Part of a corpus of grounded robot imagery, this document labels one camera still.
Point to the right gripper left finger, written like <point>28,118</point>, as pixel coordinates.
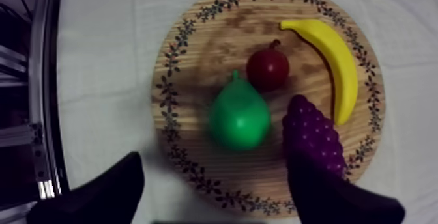
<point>102,201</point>

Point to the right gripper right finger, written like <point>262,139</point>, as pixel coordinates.
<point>335,204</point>

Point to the round wooden board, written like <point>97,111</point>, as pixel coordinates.
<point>212,47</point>

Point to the purple toy grapes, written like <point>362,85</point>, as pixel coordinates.
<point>315,133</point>

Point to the silver metal bar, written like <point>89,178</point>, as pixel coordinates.
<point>42,81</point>

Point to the yellow toy banana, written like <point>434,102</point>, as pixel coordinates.
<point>338,64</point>

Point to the small red fruit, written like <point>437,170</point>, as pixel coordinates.
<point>267,69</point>

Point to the grey metal frame bar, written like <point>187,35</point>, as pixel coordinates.
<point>12,64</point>
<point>17,135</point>

